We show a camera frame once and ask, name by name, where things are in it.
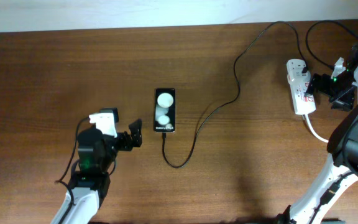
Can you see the black Galaxy smartphone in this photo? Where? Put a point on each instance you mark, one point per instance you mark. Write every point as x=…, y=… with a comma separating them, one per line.
x=165, y=110

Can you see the white power strip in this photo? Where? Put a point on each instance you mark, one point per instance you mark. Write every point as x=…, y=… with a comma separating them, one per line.
x=302, y=104

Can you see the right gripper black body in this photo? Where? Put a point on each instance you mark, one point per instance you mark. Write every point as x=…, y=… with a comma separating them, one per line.
x=339, y=91

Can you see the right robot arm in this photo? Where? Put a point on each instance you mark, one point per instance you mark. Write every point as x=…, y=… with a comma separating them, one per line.
x=340, y=170

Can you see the white USB charger adapter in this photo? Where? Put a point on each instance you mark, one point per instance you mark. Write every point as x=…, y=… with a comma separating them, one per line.
x=296, y=73

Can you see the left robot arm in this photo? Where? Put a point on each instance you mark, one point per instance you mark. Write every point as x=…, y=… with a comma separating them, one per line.
x=89, y=176

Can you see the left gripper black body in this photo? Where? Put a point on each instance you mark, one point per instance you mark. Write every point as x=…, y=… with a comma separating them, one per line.
x=122, y=140

